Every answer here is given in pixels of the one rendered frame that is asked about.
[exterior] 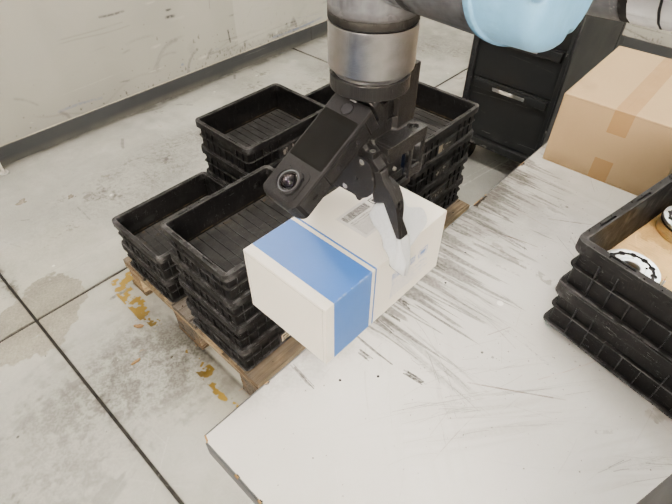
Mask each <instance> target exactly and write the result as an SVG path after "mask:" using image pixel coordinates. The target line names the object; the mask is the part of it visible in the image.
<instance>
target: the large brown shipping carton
mask: <svg viewBox="0 0 672 504"><path fill-rule="evenodd" d="M542 158H543V159H545V160H548V161H550V162H553V163H555V164H558V165H560V166H563V167H565V168H568V169H570V170H573V171H576V172H578V173H581V174H583V175H586V176H588V177H591V178H593V179H596V180H598V181H601V182H603V183H606V184H608V185H611V186H614V187H616V188H619V189H621V190H624V191H626V192H629V193H631V194H634V195H636V196H639V195H640V194H642V193H643V192H645V191H646V190H648V189H649V188H650V187H652V186H653V185H655V184H656V183H658V182H659V181H661V180H662V179H664V178H665V177H667V176H668V175H670V174H671V173H672V59H669V58H665V57H661V56H657V55H653V54H650V53H646V52H642V51H638V50H634V49H630V48H627V47H623V46H619V47H618V48H616V49H615V50H614V51H613V52H612V53H611V54H609V55H608V56H607V57H606V58H605V59H604V60H602V61H601V62H600V63H599V64H598V65H597V66H596V67H594V68H593V69H592V70H591V71H590V72H589V73H587V74H586V75H585V76H584V77H583V78H582V79H580V80H579V81H578V82H577V83H576V84H575V85H573V86H572V87H571V88H570V89H569V90H568V91H567V92H565V94H564V97H563V100H562V103H561V105H560V108H559V111H558V114H557V117H556V120H555V123H554V126H553V129H552V131H551V134H550V137H549V140H548V143H547V146H546V149H545V152H544V155H543V157H542Z"/></svg>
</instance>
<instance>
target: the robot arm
mask: <svg viewBox="0 0 672 504"><path fill-rule="evenodd" d="M585 14H586V15H591V16H596V17H601V18H606V19H611V20H615V21H620V22H627V23H630V24H635V25H640V26H645V27H650V28H655V29H660V30H664V31H669V32H672V0H327V17H328V19H327V24H328V65H329V67H330V87H331V88H332V90H333V91H334V92H336V93H335V94H334V95H333V96H332V97H331V99H330V100H329V101H328V102H327V104H326V105H325V106H324V108H323V109H322V110H321V111H320V113H319V114H318V115H317V116H316V118H315V119H314V120H313V121H312V123H311V124H310V125H309V127H308V128H307V129H306V130H305V132H304V133H303V134H302V135H301V137H300V138H299V139H298V140H297V142H296V143H295V144H294V145H293V147H292V148H291V149H290V151H289V152H288V153H287V154H286V156H285V157H284V158H283V159H282V161H281V162H280V163H279V164H278V166H277V167H276V168H275V170H274V171H273V172H272V173H271V175H270V176H269V177H268V178H267V180H266V181H265V182H264V184H263V189H264V191H265V193H266V195H267V196H268V197H269V198H271V199H272V200H273V201H274V202H275V203H276V204H277V205H279V206H280V207H282V208H283V209H284V210H286V211H287V212H289V213H290V214H291V215H293V216H294V217H296V218H299V219H306V218H307V217H309V215H310V214H311V213H312V211H313V210H314V209H315V208H316V206H317V205H318V204H319V202H320V201H321V200H322V199H323V197H324V196H325V195H326V194H327V192H328V191H329V190H330V189H332V188H333V187H334V186H335V187H339V186H340V187H342V188H343V189H345V190H347V191H349V192H351V193H352V194H354V195H355V196H356V198H357V199H358V200H361V199H363V198H366V197H369V196H370V195H372V194H373V199H374V202H375V204H374V206H373V208H372V209H371V211H370V212H369V216H370V219H371V221H372V223H373V225H374V226H375V228H376V229H377V230H378V232H379V233H380V235H381V238H382V245H383V248H384V250H385V251H386V253H387V255H388V258H389V266H390V267H391V268H392V269H394V270H395V271H396V272H397V273H399V274H400V275H401V276H403V277H404V276H406V275H407V274H408V271H409V267H410V258H411V257H410V251H411V249H410V247H411V246H412V244H413V243H414V241H415V240H416V239H417V237H418V236H419V234H420V233H421V231H422V230H423V229H424V227H425V226H426V223H427V216H426V213H425V211H424V209H423V208H421V207H408V206H407V205H406V203H405V200H404V198H403V195H402V191H401V188H400V186H399V184H398V183H397V182H396V181H395V180H397V179H398V178H399V177H401V176H402V174H403V173H404V168H405V165H406V164H407V171H406V178H410V177H411V176H413V175H414V174H415V173H417V172H418V171H420V170H421V167H422V160H423V153H424V147H425V140H426V134H427V127H428V126H427V125H425V124H423V123H421V122H418V121H416V120H415V119H414V113H415V105H416V98H417V90H418V82H419V74H420V66H421V61H420V60H417V59H416V53H417V45H418V36H419V28H420V16H423V17H426V18H428V19H431V20H434V21H437V22H440V23H442V24H445V25H448V26H451V27H454V28H457V29H459V30H462V31H465V32H468V33H471V34H473V35H476V36H478V37H479V38H481V39H482V40H483V41H486V42H488V43H490V44H493V45H496V46H502V47H514V48H518V49H521V50H525V51H528V52H533V53H539V52H545V51H548V50H551V49H553V48H555V47H556V46H558V45H559V44H560V43H562V42H563V40H564V39H565V37H566V35H567V34H569V33H571V32H573V31H574V30H575V28H576V27H577V26H578V24H579V23H580V22H581V20H582V18H583V17H584V15H585ZM408 127H409V128H413V127H417V129H416V130H414V131H413V132H411V130H410V129H408ZM419 142H421V144H420V151H419V158H418V161H417V162H416V163H414V164H413V165H412V157H413V150H414V146H415V145H416V144H418V143H419ZM408 151H409V152H408Z"/></svg>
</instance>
